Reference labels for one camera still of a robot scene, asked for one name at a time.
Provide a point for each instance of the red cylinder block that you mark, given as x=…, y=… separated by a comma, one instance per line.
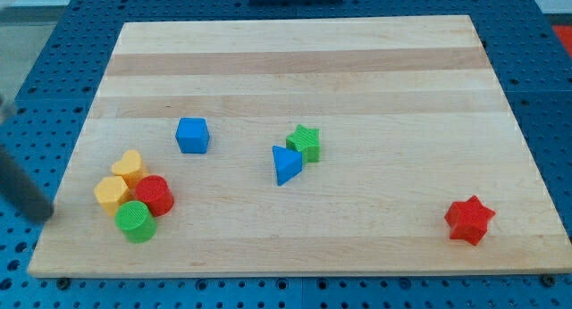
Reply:
x=154, y=191

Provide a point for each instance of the blue cube block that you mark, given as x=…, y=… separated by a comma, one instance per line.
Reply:
x=192, y=135

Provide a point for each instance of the blue triangle block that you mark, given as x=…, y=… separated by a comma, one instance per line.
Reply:
x=287, y=163

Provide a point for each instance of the green star block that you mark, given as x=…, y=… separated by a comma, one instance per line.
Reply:
x=307, y=142

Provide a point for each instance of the wooden board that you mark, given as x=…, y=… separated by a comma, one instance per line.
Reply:
x=412, y=118

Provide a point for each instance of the yellow heart block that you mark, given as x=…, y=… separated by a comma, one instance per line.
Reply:
x=131, y=167

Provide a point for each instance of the green cylinder block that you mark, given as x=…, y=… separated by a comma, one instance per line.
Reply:
x=135, y=221

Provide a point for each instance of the yellow hexagon block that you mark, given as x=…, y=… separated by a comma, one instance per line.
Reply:
x=111, y=193

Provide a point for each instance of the red star block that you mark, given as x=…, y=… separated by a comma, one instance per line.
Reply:
x=468, y=220

